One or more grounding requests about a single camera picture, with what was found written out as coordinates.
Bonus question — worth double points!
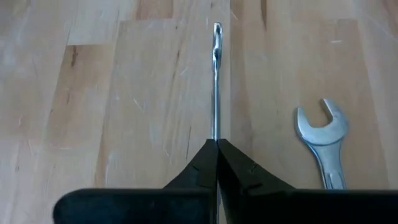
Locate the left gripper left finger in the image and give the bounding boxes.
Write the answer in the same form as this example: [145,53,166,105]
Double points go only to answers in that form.
[52,139,218,224]

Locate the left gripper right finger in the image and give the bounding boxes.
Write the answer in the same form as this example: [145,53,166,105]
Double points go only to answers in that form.
[217,139,398,224]

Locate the silver combination wrench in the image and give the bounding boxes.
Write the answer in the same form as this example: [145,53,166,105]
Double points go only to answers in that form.
[210,21,224,141]
[294,98,349,190]

